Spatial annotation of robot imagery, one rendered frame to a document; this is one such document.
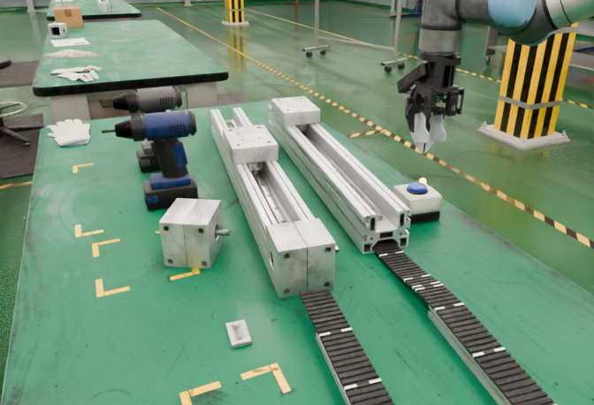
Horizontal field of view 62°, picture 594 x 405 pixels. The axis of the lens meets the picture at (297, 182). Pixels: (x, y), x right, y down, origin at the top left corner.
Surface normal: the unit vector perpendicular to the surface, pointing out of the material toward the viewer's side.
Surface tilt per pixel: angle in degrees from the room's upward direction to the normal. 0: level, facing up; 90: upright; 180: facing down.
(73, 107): 90
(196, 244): 90
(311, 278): 90
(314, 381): 0
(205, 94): 90
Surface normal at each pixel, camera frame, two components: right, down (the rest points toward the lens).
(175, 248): -0.11, 0.41
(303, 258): 0.28, 0.40
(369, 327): 0.00, -0.91
